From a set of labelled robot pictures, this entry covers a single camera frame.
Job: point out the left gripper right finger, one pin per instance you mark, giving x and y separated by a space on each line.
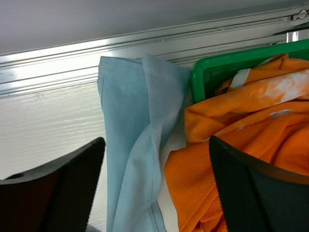
257 196

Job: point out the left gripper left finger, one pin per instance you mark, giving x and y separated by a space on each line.
54 197

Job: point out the light blue trousers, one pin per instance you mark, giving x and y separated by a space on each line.
141 101

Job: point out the orange trousers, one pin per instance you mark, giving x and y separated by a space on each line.
264 112

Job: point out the green plastic bin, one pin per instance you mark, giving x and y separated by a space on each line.
208 74

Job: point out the left side aluminium rail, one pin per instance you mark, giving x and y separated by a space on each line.
75 64

